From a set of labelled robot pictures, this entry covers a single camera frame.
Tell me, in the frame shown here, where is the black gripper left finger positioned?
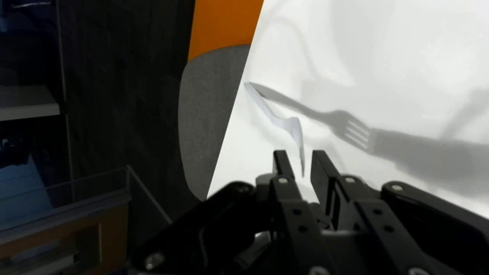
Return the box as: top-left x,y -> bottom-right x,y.
128,150 -> 333,275

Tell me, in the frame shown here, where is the orange flat panel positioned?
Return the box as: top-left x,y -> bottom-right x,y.
186,0 -> 265,64

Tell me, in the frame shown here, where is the white plastic fork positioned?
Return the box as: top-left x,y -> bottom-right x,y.
244,80 -> 308,176

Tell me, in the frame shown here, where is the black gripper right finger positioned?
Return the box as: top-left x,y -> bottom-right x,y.
310,150 -> 489,275

